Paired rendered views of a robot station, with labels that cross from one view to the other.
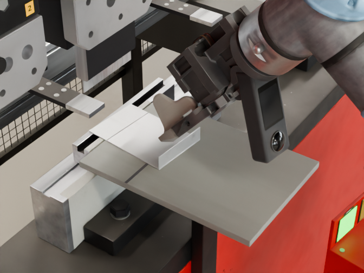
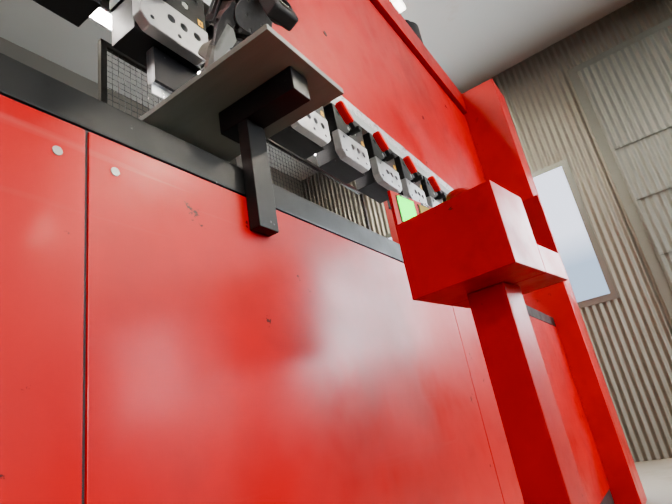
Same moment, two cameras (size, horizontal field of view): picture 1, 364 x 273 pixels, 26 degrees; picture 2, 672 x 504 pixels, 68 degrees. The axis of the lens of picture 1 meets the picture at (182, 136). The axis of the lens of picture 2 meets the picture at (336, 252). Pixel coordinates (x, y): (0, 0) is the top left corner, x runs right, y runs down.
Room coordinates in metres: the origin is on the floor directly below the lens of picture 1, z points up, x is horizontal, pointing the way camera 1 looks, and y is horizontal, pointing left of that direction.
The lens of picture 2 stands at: (0.17, -0.08, 0.49)
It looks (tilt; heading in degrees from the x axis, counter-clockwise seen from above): 21 degrees up; 356
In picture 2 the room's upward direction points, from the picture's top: 10 degrees counter-clockwise
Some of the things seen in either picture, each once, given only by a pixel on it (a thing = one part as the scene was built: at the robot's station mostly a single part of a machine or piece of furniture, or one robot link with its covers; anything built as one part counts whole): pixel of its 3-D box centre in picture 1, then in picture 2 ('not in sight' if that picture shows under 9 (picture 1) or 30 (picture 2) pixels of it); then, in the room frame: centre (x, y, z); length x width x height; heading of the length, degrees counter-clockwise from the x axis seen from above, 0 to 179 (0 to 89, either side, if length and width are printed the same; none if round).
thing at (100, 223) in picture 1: (162, 182); not in sight; (0.89, 0.03, 0.89); 0.30 x 0.05 x 0.03; 145
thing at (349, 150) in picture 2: not in sight; (340, 144); (1.36, -0.23, 1.26); 0.15 x 0.09 x 0.17; 145
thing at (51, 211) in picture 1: (136, 147); not in sight; (0.94, 0.07, 0.92); 0.39 x 0.06 x 0.10; 145
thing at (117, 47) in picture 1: (105, 45); (174, 84); (0.89, 0.10, 1.13); 0.10 x 0.02 x 0.10; 145
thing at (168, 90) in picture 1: (126, 120); not in sight; (0.92, 0.08, 0.99); 0.20 x 0.03 x 0.03; 145
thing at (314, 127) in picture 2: not in sight; (296, 114); (1.20, -0.12, 1.26); 0.15 x 0.09 x 0.17; 145
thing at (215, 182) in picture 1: (199, 164); (242, 105); (0.81, -0.02, 1.00); 0.26 x 0.18 x 0.01; 55
